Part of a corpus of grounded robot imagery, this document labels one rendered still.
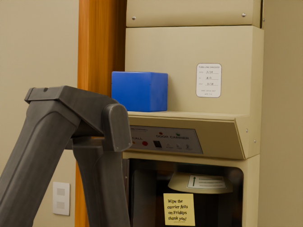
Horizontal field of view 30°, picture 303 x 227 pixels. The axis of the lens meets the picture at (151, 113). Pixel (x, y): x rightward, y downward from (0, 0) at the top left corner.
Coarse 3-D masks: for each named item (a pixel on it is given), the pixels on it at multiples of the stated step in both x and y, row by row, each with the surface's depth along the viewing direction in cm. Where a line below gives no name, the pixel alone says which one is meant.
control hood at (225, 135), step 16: (128, 112) 127; (144, 112) 126; (160, 112) 127; (176, 112) 129; (192, 112) 131; (192, 128) 123; (208, 128) 121; (224, 128) 120; (240, 128) 121; (208, 144) 126; (224, 144) 124; (240, 144) 122
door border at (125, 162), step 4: (124, 160) 140; (128, 160) 139; (124, 164) 140; (128, 164) 139; (124, 168) 140; (128, 168) 139; (124, 172) 140; (128, 172) 139; (124, 176) 140; (128, 176) 139; (124, 180) 140; (128, 180) 139; (124, 184) 140; (128, 184) 139; (128, 188) 139; (128, 192) 139; (128, 196) 139; (128, 200) 140; (128, 204) 140; (128, 208) 140
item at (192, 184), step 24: (144, 168) 137; (168, 168) 135; (192, 168) 132; (216, 168) 130; (144, 192) 138; (168, 192) 135; (192, 192) 132; (216, 192) 130; (240, 192) 127; (144, 216) 138; (216, 216) 130; (240, 216) 128
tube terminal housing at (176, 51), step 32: (128, 32) 139; (160, 32) 136; (192, 32) 132; (224, 32) 129; (256, 32) 129; (128, 64) 139; (160, 64) 136; (192, 64) 132; (224, 64) 129; (256, 64) 130; (192, 96) 133; (224, 96) 130; (256, 96) 132; (256, 128) 133; (192, 160) 133; (224, 160) 130; (256, 160) 135; (256, 192) 136; (256, 224) 137
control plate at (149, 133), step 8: (136, 128) 130; (144, 128) 129; (152, 128) 128; (160, 128) 127; (168, 128) 126; (176, 128) 125; (184, 128) 124; (136, 136) 132; (144, 136) 131; (152, 136) 130; (160, 136) 129; (168, 136) 128; (176, 136) 127; (184, 136) 126; (192, 136) 125; (136, 144) 134; (152, 144) 132; (184, 144) 128; (192, 144) 127; (184, 152) 130; (192, 152) 130; (200, 152) 129
